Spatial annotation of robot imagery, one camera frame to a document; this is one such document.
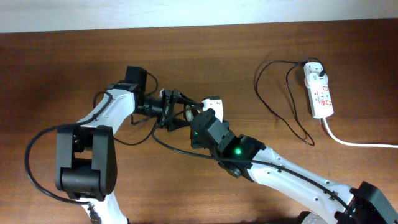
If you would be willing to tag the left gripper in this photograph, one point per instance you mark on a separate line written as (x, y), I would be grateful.
(176, 96)

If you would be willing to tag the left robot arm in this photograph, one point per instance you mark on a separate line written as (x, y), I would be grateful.
(86, 167)

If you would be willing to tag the white power strip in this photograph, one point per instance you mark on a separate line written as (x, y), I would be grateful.
(320, 102)

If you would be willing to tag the white USB charger adapter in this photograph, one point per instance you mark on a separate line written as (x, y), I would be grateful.
(315, 75)

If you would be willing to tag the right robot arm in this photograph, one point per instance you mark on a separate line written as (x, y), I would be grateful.
(244, 156)

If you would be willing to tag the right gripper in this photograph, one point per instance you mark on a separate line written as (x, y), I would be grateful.
(196, 140)

